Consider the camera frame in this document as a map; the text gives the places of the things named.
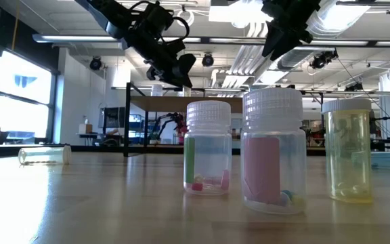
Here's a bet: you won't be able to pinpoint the cardboard box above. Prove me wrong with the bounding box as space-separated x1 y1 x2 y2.
79 119 93 134

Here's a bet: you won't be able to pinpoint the clear bottle pink label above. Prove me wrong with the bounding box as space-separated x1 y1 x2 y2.
240 87 307 216

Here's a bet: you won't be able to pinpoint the white coiled cable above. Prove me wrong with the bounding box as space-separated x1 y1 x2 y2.
176 8 195 28

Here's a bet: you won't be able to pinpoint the wooden shelf black legs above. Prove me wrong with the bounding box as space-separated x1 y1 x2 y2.
123 82 325 158

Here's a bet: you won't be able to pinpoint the white ceiling light panel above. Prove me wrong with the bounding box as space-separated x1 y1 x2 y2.
208 0 274 28

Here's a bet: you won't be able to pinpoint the clear bottle sideways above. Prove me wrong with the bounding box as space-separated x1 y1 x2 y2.
18 144 72 166

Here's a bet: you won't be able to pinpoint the large window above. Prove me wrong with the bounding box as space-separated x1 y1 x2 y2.
0 50 59 143

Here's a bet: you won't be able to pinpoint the black wall monitor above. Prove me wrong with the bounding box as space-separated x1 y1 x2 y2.
100 106 127 129

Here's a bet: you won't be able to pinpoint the clear bottle green label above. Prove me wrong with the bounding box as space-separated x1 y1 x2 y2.
183 100 233 197

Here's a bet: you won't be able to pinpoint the blue storage bins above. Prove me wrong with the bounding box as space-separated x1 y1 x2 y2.
129 113 162 140

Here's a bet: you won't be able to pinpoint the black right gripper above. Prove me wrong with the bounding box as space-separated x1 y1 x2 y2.
261 0 321 62

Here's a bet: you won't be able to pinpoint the black ceiling spotlight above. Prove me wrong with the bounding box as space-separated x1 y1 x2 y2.
309 49 339 70
201 53 215 68
89 56 103 71

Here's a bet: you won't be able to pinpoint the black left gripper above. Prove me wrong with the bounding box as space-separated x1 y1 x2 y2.
123 5 197 89

